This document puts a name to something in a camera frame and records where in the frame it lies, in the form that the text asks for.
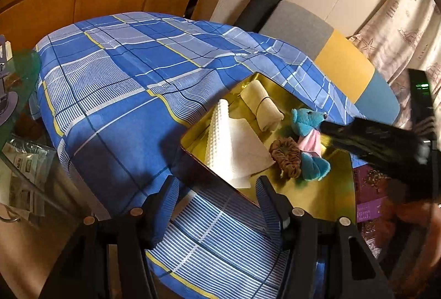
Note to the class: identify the blue teddy bear toy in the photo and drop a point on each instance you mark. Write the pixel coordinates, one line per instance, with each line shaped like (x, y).
(305, 124)

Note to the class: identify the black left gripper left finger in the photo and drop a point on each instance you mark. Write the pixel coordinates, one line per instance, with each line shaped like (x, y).
(158, 209)

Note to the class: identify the pink cardboard box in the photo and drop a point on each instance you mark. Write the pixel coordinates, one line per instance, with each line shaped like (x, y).
(370, 190)

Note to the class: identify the black rolled mat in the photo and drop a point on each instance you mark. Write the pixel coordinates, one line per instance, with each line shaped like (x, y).
(255, 14)

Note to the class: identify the white waffle cloth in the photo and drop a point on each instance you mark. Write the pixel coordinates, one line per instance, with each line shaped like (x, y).
(234, 152)

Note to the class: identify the green glass side table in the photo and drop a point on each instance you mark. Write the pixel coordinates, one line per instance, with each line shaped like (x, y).
(19, 77)

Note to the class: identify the blue plaid tablecloth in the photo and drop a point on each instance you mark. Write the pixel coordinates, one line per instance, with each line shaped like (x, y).
(117, 92)

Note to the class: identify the gold metal tray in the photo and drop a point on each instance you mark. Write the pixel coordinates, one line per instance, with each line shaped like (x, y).
(328, 199)

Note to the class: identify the beige towel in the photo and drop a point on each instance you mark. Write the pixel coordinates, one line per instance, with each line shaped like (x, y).
(262, 106)

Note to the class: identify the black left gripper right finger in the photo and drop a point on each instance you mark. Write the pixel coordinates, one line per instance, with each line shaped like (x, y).
(275, 209)

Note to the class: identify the brown hair scrunchie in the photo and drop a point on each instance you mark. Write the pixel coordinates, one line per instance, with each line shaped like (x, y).
(287, 155)

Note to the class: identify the beige patterned curtain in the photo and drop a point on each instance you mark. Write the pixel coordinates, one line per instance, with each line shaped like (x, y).
(404, 34)

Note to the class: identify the grey yellow blue sofa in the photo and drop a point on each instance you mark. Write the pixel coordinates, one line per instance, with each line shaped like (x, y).
(336, 57)

